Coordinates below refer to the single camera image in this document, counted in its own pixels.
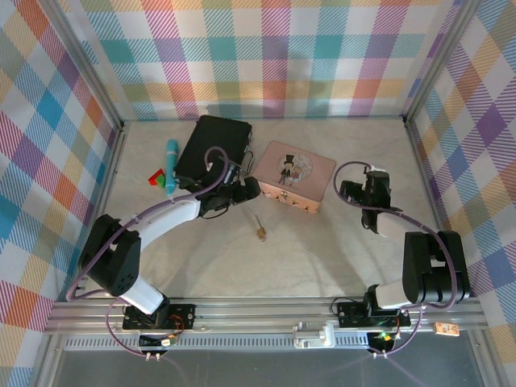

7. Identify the teal pen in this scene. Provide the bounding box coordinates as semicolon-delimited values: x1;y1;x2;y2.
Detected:
164;139;181;198

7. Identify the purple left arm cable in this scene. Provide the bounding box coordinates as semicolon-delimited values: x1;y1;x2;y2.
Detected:
66;147;229;360

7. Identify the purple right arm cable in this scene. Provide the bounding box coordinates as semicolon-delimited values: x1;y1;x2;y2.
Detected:
333;160;475;360

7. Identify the slotted metal strip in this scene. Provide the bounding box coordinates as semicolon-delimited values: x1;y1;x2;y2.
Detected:
60;336;408;352

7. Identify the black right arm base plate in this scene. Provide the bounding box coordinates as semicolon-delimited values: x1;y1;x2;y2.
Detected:
336;301;412;330

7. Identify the silver metal bracket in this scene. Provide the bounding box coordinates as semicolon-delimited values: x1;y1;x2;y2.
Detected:
293;321;336;349

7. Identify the long aluminium mounting rail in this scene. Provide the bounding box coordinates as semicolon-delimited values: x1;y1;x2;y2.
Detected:
44;297;487;335

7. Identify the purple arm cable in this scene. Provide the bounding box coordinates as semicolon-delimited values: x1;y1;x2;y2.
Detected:
66;147;229;360
333;160;475;360

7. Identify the aluminium side rail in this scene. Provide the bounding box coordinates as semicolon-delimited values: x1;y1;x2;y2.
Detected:
68;120;130;302
405;119;463;299

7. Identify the black carrying case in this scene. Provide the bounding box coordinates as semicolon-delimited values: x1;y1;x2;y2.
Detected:
175;114;257;190

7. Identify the pink tin box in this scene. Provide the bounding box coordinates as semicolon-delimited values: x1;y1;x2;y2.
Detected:
252;139;338;217

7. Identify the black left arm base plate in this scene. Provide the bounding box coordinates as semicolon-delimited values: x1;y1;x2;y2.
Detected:
122;302;198;332

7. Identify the aluminium corner post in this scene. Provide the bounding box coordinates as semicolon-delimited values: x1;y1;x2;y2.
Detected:
43;0;127;134
402;0;485;128

